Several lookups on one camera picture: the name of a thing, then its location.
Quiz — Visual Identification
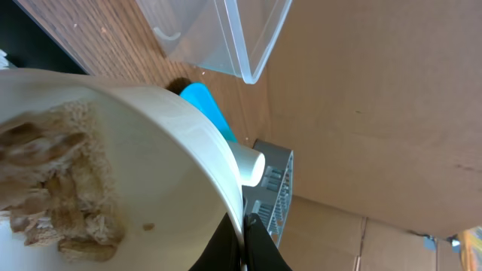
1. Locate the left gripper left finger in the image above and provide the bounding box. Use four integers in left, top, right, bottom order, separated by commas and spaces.
189, 214, 241, 271

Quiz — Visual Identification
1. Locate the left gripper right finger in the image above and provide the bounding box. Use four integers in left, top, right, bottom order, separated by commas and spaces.
244, 213, 291, 271

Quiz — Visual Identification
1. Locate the white bowl with food scraps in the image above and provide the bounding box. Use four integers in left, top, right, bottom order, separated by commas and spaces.
1, 69, 244, 270

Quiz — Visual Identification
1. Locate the grey dishwasher rack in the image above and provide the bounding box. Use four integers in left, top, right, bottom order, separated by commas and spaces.
243, 139, 294, 246

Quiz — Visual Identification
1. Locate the white plastic cup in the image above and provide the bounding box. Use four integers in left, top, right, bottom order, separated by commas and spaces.
227, 141, 266, 187

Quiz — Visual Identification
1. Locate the teal serving tray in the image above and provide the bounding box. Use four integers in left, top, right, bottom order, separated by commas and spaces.
179, 82, 237, 142

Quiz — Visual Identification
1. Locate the clear plastic bin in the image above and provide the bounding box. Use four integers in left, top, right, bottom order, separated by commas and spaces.
136, 0, 292, 84

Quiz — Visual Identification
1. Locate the black plastic bin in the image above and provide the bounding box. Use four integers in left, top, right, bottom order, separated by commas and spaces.
1, 0, 86, 75

